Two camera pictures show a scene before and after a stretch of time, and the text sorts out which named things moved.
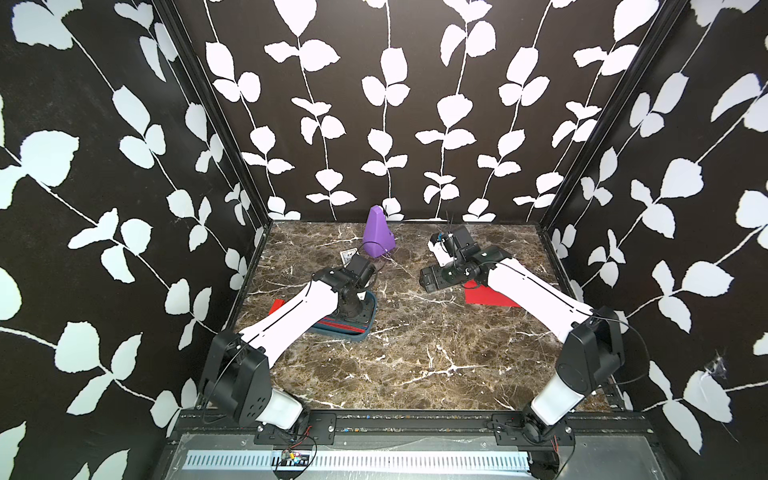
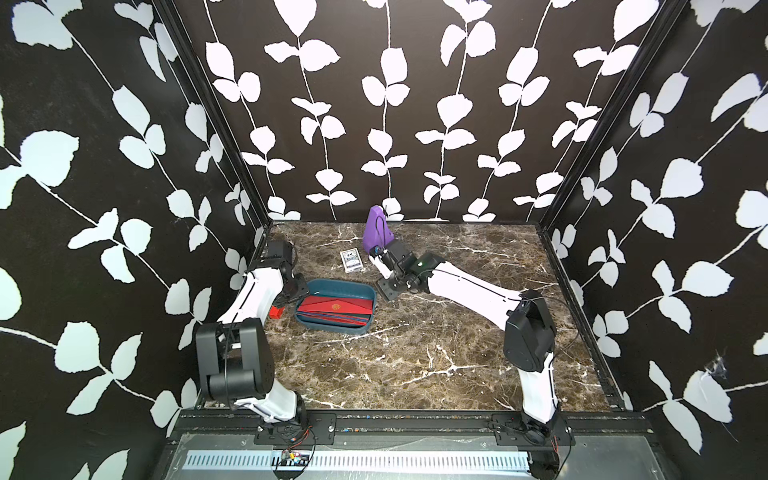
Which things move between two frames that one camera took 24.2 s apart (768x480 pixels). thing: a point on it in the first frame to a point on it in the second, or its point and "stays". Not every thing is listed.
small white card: (346, 255) stays
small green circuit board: (294, 458) stays
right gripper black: (435, 271) to (382, 284)
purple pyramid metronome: (378, 238) stays
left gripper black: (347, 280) to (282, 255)
